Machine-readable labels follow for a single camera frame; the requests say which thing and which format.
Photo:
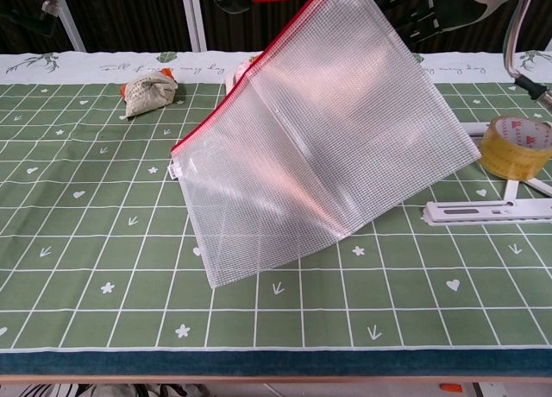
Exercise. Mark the green grid tablecloth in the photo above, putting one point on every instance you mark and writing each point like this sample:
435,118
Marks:
108,224

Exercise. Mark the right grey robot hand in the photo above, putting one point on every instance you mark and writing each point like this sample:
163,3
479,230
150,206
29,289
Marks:
431,8

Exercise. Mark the white folding laptop stand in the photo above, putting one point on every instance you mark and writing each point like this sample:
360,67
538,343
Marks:
474,209

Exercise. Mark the yellow packing tape roll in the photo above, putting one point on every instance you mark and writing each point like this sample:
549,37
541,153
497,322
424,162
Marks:
513,155

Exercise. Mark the clear mesh zipper pouch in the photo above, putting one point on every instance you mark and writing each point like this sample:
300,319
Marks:
328,146

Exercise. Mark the crumpled paper snack packet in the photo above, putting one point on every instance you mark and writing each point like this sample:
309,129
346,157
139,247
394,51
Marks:
148,92

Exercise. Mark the white oval box pink cake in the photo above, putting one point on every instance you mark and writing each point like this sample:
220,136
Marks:
235,75

